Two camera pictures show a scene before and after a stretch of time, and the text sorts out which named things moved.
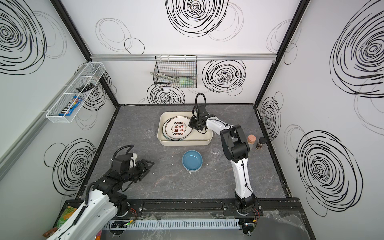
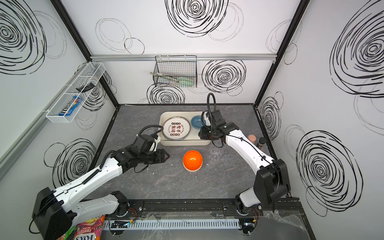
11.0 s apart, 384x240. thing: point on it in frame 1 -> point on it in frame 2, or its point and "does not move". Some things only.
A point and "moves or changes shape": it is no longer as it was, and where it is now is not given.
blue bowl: (192, 160) moves or changes shape
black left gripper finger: (146, 164) -> (160, 156)
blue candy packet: (71, 106) does not move
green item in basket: (186, 82) does not move
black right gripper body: (195, 122) -> (205, 133)
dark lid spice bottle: (262, 141) does not move
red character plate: (176, 128) does not move
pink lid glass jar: (251, 139) does not move
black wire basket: (179, 71) does not move
